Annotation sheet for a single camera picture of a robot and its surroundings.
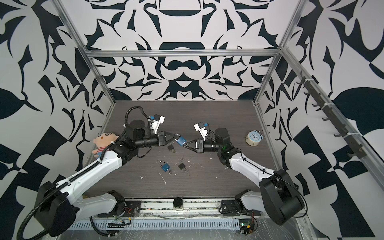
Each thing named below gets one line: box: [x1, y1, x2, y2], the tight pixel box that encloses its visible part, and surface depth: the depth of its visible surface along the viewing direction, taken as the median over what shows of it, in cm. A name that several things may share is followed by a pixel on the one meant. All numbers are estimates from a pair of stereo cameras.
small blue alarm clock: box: [244, 130, 264, 147], surface depth 98 cm
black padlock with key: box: [178, 157, 188, 171], surface depth 89 cm
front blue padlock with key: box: [159, 160, 173, 175], surface depth 89 cm
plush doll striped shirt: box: [91, 132, 120, 159], surface depth 91 cm
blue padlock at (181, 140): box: [176, 136, 187, 146], surface depth 74 cm
